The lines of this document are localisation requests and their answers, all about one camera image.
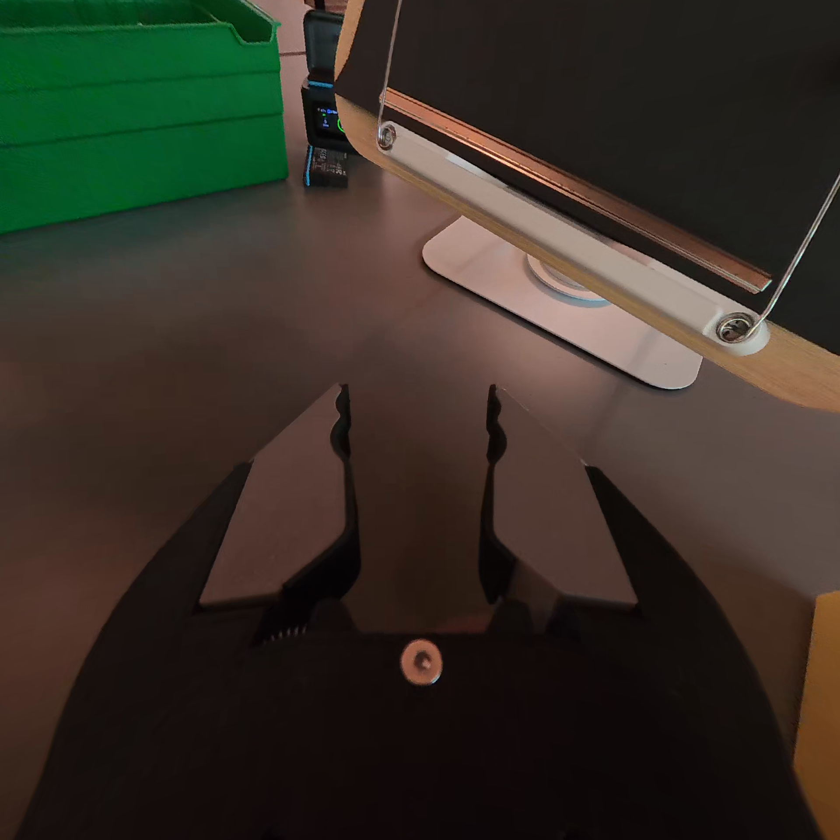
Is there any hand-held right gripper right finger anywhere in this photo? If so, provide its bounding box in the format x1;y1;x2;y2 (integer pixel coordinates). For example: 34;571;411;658
478;382;640;608

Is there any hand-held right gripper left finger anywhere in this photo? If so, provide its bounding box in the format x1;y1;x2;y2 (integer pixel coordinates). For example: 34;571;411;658
197;382;363;608

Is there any yellow plastic bin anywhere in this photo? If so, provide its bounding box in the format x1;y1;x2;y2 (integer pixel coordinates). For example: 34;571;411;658
792;589;840;840

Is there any small black box blue edge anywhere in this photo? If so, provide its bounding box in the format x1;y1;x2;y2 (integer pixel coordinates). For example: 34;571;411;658
302;146;350;190

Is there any black power bank with display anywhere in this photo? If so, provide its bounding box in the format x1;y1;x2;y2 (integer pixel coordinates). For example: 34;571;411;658
300;80;360;156

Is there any large green plastic bin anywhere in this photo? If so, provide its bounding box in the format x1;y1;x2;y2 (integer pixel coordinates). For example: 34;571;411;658
0;0;290;236

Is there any black wooden book stand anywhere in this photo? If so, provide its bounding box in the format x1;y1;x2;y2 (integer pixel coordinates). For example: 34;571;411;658
333;0;840;413

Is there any wire page holder white tip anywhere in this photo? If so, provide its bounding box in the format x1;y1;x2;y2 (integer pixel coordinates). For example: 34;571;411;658
715;172;840;343
375;0;404;153

